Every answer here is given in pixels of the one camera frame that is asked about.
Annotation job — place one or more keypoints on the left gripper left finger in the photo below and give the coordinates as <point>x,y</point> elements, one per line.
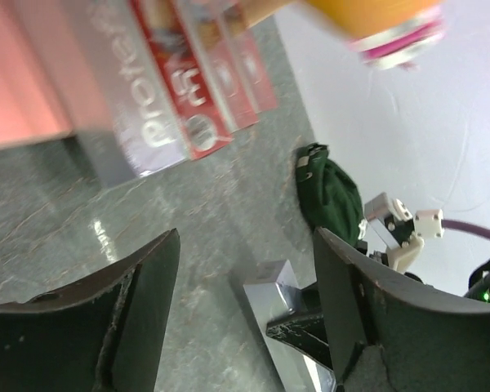
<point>103,332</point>

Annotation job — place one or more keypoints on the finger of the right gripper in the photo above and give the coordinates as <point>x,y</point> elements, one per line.
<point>306,333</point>

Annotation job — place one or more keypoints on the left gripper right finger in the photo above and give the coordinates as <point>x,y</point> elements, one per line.
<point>388,332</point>

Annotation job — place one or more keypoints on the silver toothpaste box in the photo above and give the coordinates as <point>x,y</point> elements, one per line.
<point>272,292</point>
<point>95,54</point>

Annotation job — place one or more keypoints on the red 3D toothpaste box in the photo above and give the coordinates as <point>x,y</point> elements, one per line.
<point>249,59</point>
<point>202,125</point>

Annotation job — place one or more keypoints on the pink toothpaste box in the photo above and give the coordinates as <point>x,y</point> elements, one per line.
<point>402,51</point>

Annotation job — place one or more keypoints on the dark red toothpaste box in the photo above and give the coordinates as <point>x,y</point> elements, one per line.
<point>211,45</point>

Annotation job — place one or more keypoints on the orange R.O toothpaste box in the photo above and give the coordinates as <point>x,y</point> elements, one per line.
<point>364,18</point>

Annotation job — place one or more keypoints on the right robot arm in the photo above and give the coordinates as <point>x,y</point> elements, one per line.
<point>478,289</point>

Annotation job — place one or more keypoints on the pink three-tier shelf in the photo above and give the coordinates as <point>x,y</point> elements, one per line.
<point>47,87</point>

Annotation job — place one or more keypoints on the dark green baseball cap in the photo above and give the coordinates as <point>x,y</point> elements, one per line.
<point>327,195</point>

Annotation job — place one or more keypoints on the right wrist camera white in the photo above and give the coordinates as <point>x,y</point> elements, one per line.
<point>403,232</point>

